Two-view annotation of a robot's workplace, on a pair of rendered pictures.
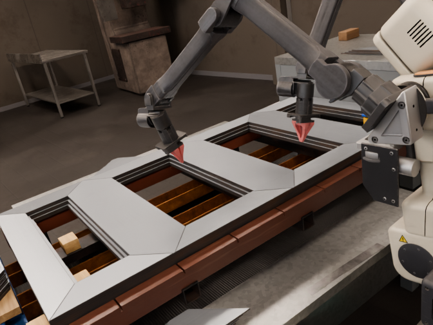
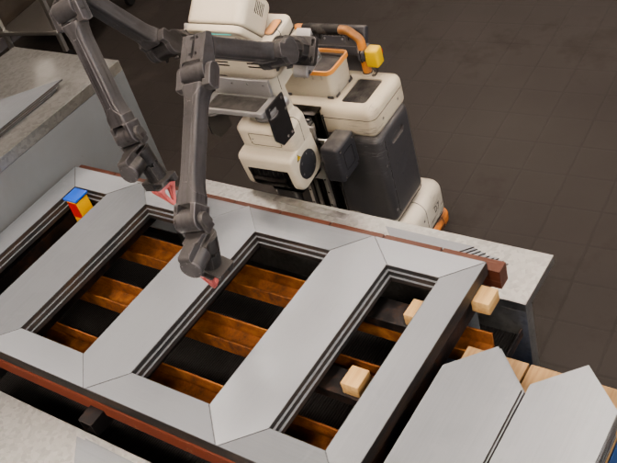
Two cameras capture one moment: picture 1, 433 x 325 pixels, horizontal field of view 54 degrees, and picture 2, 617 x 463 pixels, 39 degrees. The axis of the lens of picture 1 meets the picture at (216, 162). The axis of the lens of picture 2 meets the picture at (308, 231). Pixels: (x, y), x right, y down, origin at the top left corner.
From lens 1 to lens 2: 2.62 m
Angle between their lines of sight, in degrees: 86
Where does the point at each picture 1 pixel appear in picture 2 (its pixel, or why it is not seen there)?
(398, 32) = (250, 15)
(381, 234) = (258, 200)
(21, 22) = not seen: outside the picture
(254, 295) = not seen: hidden behind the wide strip
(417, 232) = (301, 141)
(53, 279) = (441, 298)
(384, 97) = (305, 39)
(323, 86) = (290, 56)
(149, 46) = not seen: outside the picture
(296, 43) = (256, 47)
